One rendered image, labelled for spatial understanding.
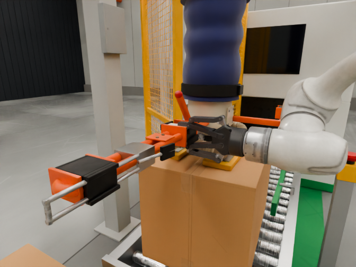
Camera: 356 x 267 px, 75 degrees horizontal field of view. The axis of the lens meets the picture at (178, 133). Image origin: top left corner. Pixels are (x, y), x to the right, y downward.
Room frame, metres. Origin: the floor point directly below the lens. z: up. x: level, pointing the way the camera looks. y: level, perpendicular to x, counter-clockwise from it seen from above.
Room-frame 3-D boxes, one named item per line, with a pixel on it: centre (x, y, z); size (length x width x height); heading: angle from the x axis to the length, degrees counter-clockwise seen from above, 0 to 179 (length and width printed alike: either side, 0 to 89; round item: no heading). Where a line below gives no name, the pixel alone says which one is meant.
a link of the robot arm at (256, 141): (0.56, -0.20, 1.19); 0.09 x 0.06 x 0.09; 151
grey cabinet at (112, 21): (1.73, 0.44, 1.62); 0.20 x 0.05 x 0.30; 151
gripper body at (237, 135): (0.59, -0.14, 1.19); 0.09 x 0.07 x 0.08; 61
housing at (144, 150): (0.49, 0.10, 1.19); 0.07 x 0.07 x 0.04; 62
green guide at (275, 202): (1.83, -0.97, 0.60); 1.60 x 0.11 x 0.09; 151
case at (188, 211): (0.93, -0.17, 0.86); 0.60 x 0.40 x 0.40; 154
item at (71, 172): (0.37, 0.17, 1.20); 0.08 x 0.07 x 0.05; 152
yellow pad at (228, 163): (0.85, -0.21, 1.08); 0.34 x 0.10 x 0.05; 152
